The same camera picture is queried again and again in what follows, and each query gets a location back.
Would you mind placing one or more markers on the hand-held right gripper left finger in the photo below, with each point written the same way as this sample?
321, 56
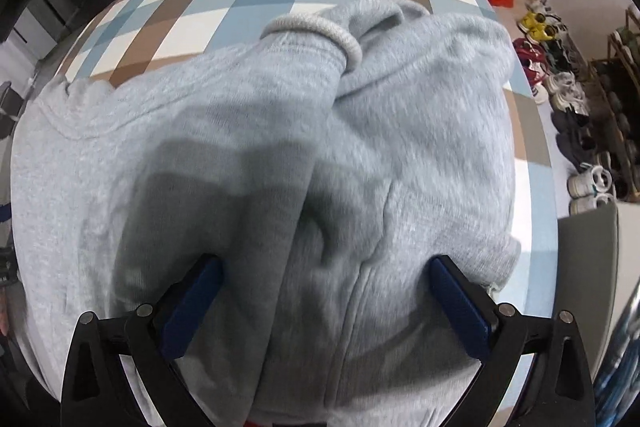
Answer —
192, 307

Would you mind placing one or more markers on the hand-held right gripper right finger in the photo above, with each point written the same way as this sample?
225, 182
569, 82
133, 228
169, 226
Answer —
460, 307

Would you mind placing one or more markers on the gray printed hoodie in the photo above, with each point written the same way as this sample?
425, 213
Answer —
250, 132

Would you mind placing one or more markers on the light gray cabinet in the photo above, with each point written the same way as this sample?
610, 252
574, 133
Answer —
585, 267

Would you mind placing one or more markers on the blue purple patterned cloth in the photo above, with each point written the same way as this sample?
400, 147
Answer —
620, 357

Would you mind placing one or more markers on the row of shoes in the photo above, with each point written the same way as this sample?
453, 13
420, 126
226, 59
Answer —
565, 92

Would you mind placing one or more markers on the wooden shoe rack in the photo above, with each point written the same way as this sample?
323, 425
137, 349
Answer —
620, 107

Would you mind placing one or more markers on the checked bed sheet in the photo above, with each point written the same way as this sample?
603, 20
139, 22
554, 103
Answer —
225, 7

